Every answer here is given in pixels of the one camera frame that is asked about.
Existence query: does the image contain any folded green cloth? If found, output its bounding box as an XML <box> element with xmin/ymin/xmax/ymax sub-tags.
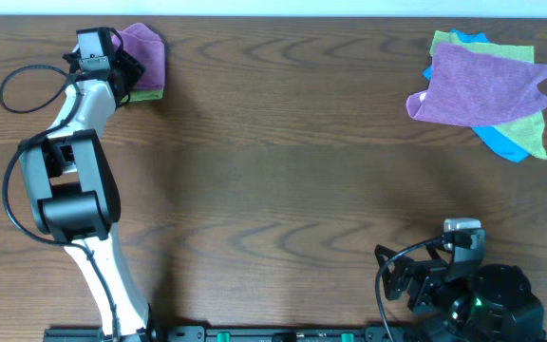
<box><xmin>130</xmin><ymin>89</ymin><xmax>163</xmax><ymax>102</ymax></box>

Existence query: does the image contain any green cloth in pile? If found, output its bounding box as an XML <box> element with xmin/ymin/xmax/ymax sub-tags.
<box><xmin>430</xmin><ymin>42</ymin><xmax>547</xmax><ymax>160</ymax></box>

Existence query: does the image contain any purple cloth in pile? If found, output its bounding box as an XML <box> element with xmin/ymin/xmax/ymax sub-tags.
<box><xmin>406</xmin><ymin>43</ymin><xmax>547</xmax><ymax>127</ymax></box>

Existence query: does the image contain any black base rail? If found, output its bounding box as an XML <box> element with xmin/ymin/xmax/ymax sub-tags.
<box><xmin>43</xmin><ymin>324</ymin><xmax>422</xmax><ymax>342</ymax></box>

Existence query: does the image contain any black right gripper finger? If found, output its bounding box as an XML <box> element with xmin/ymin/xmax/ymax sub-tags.
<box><xmin>373</xmin><ymin>244</ymin><xmax>429</xmax><ymax>275</ymax></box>
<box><xmin>380</xmin><ymin>263</ymin><xmax>410</xmax><ymax>300</ymax></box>

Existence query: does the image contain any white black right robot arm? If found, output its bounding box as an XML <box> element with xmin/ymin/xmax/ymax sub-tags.
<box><xmin>374</xmin><ymin>239</ymin><xmax>547</xmax><ymax>342</ymax></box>

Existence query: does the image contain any blue cloth in pile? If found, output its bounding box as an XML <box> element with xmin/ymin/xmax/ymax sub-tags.
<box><xmin>430</xmin><ymin>28</ymin><xmax>529</xmax><ymax>163</ymax></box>

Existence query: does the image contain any purple microfiber cloth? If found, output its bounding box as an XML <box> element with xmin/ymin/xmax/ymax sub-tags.
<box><xmin>119</xmin><ymin>23</ymin><xmax>166</xmax><ymax>91</ymax></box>

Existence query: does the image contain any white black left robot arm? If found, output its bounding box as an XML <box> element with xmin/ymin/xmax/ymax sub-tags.
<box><xmin>11</xmin><ymin>27</ymin><xmax>160</xmax><ymax>341</ymax></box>

